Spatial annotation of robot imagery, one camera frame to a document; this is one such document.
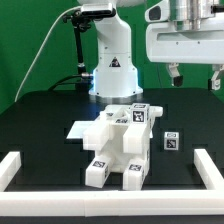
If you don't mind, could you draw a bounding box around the white chair seat part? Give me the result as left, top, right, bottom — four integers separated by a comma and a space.
98, 124, 150, 173

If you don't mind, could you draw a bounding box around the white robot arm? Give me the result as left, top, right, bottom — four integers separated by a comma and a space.
78, 0, 224, 102

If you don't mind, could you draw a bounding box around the white chair back frame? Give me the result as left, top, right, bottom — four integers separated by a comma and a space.
83, 103, 163, 154

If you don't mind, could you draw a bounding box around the white U-shaped border fence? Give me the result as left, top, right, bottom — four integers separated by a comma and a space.
0, 149, 224, 217

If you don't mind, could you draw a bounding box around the black cable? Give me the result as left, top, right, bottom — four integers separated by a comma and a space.
48, 73, 94, 92

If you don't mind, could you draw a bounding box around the white cable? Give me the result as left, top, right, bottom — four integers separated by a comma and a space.
14, 5, 83, 103

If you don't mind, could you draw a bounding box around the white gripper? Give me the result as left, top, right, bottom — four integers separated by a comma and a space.
145, 0, 224, 91

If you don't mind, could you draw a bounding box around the black camera stand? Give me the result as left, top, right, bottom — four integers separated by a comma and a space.
62, 9, 116, 94

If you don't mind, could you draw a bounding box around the grey camera on stand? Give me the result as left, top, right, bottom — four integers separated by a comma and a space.
81, 3, 113, 16

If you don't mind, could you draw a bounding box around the white tagged cube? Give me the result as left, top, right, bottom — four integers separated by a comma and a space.
164, 132, 179, 151
130, 103, 150, 123

